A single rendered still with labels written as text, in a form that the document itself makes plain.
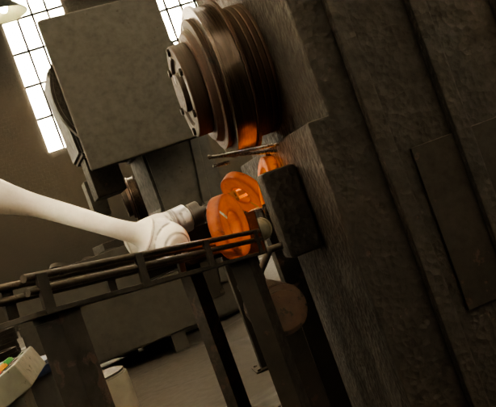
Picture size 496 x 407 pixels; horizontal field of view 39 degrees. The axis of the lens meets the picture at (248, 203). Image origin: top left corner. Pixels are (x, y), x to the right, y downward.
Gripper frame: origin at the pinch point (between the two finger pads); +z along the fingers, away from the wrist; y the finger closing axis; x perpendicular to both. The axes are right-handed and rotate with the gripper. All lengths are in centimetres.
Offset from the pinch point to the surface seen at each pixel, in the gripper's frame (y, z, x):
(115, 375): 68, -64, -29
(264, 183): 37.0, -7.1, -4.2
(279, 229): 34.9, -8.3, -16.9
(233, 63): 37.0, 0.4, 29.2
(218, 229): 60, -30, -12
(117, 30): -230, 49, 157
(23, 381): 79, -79, -22
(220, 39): 37, 0, 37
